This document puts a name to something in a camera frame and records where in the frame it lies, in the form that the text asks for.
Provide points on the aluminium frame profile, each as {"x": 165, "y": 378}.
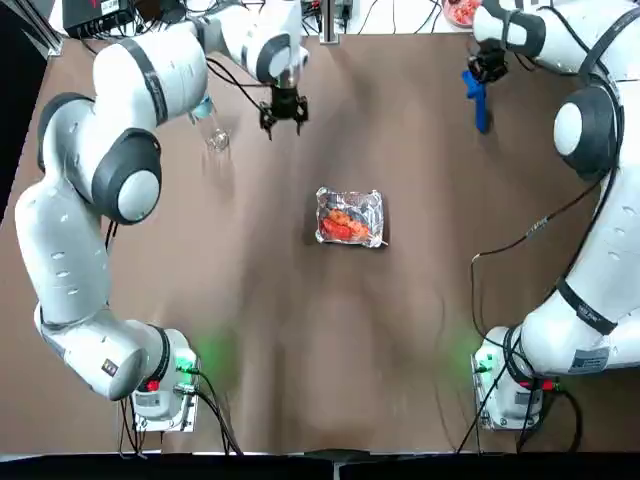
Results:
{"x": 50, "y": 42}

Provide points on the clear seasoning bottle teal lid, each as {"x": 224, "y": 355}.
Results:
{"x": 218, "y": 139}

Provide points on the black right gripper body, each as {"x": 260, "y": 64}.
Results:
{"x": 490, "y": 55}

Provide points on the orange food skewers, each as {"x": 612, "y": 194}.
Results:
{"x": 340, "y": 225}

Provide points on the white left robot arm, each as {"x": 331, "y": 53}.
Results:
{"x": 65, "y": 250}

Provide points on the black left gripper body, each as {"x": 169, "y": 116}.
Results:
{"x": 285, "y": 102}

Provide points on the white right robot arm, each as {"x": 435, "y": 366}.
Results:
{"x": 600, "y": 250}

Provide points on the aluminium post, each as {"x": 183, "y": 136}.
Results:
{"x": 331, "y": 25}

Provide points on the red plate with food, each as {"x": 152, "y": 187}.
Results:
{"x": 460, "y": 12}

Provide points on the blue dishcloth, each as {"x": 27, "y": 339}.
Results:
{"x": 481, "y": 107}

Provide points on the large black power adapter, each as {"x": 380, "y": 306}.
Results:
{"x": 167, "y": 10}

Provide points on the black box red logo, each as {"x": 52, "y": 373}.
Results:
{"x": 95, "y": 20}

